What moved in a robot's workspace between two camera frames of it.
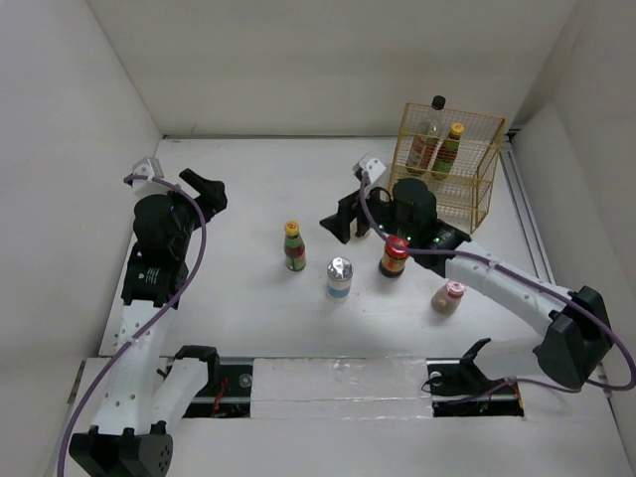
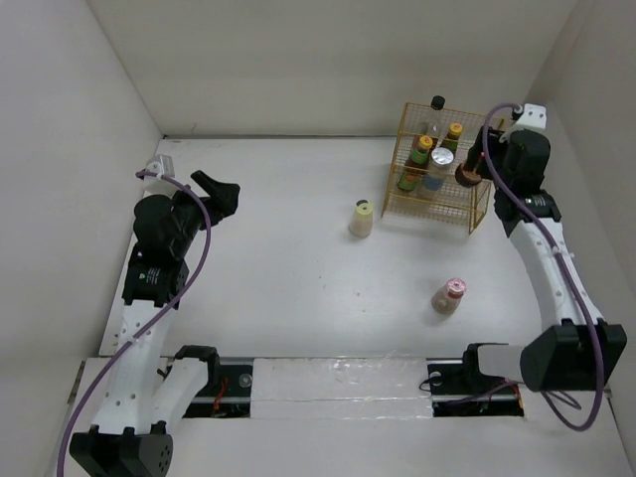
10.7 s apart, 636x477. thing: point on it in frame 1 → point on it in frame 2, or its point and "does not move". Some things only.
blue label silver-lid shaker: [340, 271] → [441, 159]
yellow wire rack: [455, 154] does not move
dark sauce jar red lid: [397, 250] → [466, 178]
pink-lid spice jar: [447, 298] does not move
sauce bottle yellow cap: [294, 247] → [414, 166]
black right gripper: [340, 224] → [477, 148]
